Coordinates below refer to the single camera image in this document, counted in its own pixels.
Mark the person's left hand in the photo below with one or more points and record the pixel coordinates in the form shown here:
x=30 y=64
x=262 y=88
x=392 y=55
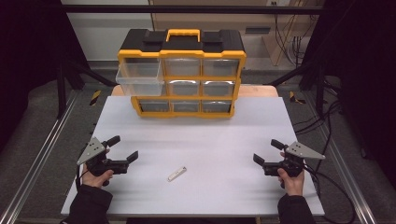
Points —
x=93 y=179

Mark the clear plastic pulled-out drawer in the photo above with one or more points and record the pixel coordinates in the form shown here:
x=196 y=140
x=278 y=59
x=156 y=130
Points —
x=140 y=77

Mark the black metal stand leg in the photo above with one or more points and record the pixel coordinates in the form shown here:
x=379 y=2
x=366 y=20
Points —
x=67 y=81
x=311 y=77

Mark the aluminium floor rail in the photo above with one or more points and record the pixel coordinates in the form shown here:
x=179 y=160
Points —
x=37 y=161
x=345 y=168

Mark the yellow black hazard tape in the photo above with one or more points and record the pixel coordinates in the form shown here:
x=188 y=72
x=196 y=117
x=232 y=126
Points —
x=95 y=97
x=295 y=99

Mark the small white flat stick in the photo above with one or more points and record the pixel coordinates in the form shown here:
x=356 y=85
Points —
x=176 y=174

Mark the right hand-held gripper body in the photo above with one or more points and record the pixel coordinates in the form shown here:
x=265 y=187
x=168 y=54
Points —
x=300 y=151

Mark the person's right hand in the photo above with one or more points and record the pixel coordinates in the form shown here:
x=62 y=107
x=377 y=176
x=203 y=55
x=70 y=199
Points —
x=292 y=185

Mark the black curtain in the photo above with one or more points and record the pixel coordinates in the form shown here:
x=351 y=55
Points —
x=28 y=62
x=361 y=77

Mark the yellow black drawer organizer cabinet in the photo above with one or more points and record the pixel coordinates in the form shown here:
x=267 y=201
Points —
x=186 y=46

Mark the black horizontal frame bar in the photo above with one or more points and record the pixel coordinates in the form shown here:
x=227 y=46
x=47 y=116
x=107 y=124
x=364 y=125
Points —
x=186 y=9

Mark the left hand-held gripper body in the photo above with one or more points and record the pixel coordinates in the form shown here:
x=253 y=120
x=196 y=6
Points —
x=93 y=151

